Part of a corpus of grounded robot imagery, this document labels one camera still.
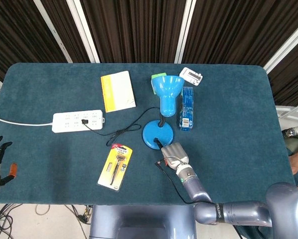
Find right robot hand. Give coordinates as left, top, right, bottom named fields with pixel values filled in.
left=153, top=137, right=190, bottom=172

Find blue desk lamp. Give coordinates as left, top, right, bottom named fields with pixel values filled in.
left=142, top=74, right=185, bottom=150

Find blue rectangular package box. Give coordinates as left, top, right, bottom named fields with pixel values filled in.
left=176, top=86, right=196, bottom=132

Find yellow razor blister pack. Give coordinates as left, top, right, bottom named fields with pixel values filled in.
left=97, top=143, right=134, bottom=192

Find teal table cloth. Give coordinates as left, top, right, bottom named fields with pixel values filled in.
left=0, top=62, right=296, bottom=206

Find grey blue robot torso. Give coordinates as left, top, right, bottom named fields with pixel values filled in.
left=89, top=204, right=197, bottom=239

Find small white plastic device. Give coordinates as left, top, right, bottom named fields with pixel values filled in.
left=179, top=67, right=204, bottom=87

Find green foam cube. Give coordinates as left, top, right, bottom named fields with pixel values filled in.
left=150, top=72, right=167, bottom=95

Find yellow and white notebook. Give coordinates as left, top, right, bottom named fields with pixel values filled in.
left=100, top=70, right=137, bottom=113

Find white power strip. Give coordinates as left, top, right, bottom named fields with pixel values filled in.
left=51, top=110, right=106, bottom=133

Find white metal rack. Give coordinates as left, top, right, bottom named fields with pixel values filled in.
left=275, top=99, right=298, bottom=126

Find dark brown curtain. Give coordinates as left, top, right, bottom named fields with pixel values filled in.
left=0, top=0, right=298, bottom=107

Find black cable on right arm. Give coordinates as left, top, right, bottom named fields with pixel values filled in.
left=155, top=160, right=214, bottom=205

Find black floor cables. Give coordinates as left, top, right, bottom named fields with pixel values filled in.
left=0, top=203, right=24, bottom=239

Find black lamp power cord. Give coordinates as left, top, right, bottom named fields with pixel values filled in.
left=81, top=107, right=162, bottom=147

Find white power strip cable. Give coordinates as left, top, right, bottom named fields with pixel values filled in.
left=0, top=116, right=54, bottom=126

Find beige floor cable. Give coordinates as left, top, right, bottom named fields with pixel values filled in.
left=35, top=204, right=51, bottom=216

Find white frame post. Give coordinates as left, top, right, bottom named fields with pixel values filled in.
left=33, top=0, right=73, bottom=63
left=174, top=0, right=197, bottom=64
left=66, top=0, right=100, bottom=63
left=263, top=16, right=298, bottom=74

